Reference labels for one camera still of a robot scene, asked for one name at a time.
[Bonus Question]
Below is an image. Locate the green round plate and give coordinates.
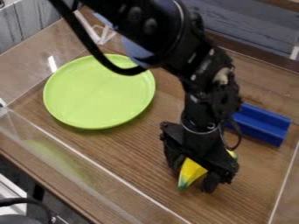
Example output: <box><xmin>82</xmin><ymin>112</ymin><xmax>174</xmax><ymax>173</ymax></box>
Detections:
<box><xmin>42</xmin><ymin>56</ymin><xmax>154</xmax><ymax>130</ymax></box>

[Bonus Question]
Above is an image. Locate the clear acrylic enclosure wall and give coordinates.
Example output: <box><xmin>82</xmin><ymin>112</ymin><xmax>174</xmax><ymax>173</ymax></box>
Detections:
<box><xmin>0</xmin><ymin>107</ymin><xmax>190</xmax><ymax>224</ymax></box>

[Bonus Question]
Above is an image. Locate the yellow toy banana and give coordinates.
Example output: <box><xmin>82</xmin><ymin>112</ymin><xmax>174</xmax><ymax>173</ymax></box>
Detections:
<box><xmin>177</xmin><ymin>150</ymin><xmax>238</xmax><ymax>192</ymax></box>

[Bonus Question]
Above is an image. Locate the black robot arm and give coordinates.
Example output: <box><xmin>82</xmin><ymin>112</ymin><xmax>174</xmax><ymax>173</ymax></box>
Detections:
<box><xmin>48</xmin><ymin>0</ymin><xmax>241</xmax><ymax>193</ymax></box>

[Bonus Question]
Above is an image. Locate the clear acrylic corner bracket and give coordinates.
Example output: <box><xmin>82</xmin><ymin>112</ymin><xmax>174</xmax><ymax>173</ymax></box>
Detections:
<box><xmin>73</xmin><ymin>10</ymin><xmax>117</xmax><ymax>46</ymax></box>

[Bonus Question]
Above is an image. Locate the blue plastic block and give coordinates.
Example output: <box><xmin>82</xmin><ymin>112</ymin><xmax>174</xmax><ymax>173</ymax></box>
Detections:
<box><xmin>232</xmin><ymin>103</ymin><xmax>292</xmax><ymax>147</ymax></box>

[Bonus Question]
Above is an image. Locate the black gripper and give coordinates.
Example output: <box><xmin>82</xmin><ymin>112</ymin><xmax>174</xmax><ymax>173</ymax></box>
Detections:
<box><xmin>160</xmin><ymin>122</ymin><xmax>234</xmax><ymax>193</ymax></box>

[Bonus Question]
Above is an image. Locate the black cable lower left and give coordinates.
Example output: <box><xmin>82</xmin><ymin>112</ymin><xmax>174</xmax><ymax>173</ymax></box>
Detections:
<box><xmin>0</xmin><ymin>197</ymin><xmax>53</xmax><ymax>224</ymax></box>

